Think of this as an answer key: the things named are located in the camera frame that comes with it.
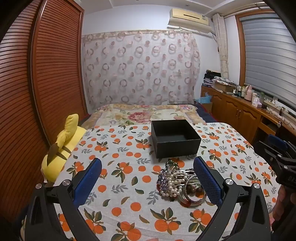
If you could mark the blue plastic bag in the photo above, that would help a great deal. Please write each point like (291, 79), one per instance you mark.
(204, 99)

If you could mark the white power strip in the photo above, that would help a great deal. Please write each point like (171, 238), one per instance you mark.
(269, 100)

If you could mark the person's right hand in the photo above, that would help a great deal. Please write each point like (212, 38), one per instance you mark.
(278, 208)

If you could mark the circle print sheer curtain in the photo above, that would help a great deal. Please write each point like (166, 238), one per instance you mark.
(138, 69)

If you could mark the red bangle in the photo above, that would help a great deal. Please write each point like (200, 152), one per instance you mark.
(185, 204)

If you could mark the lace window curtain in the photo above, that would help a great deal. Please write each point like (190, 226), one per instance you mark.
(222, 46)

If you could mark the stack of folded clothes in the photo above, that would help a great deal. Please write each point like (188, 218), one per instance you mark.
(210, 77)

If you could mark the silver bangle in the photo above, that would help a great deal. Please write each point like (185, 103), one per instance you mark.
(196, 202)

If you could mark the floral blanket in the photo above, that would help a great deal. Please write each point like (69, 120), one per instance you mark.
(138, 115)

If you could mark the black jewelry box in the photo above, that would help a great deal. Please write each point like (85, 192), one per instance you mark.
(185, 148)

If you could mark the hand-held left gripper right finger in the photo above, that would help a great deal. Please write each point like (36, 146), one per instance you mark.
(207, 183)

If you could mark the wooden louvered wardrobe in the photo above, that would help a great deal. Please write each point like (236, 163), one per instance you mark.
(46, 81)

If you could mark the dark blue bed sheet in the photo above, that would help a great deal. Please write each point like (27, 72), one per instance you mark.
(205, 115)

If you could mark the yellow plush toy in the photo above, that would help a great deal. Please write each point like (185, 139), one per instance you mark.
(60, 148)

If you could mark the pink thermos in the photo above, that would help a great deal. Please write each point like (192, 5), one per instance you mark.
(248, 93)

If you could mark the wooden cabinet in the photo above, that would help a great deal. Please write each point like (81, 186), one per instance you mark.
(235, 113)

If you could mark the pink tissue box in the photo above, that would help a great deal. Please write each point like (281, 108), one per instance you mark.
(257, 102)

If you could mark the grey window blind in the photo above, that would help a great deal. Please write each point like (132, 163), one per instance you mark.
(266, 58)

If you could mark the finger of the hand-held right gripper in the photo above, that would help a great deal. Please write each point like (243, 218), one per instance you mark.
(266, 150)
(277, 139)

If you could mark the cardboard box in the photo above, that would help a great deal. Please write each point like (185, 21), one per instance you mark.
(223, 87)

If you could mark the orange fruit print cloth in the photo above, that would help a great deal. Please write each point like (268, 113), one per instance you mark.
(129, 166)

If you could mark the white air conditioner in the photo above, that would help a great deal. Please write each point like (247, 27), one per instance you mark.
(189, 19)

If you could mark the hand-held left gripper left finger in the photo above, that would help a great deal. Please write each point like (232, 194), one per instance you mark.
(89, 178)

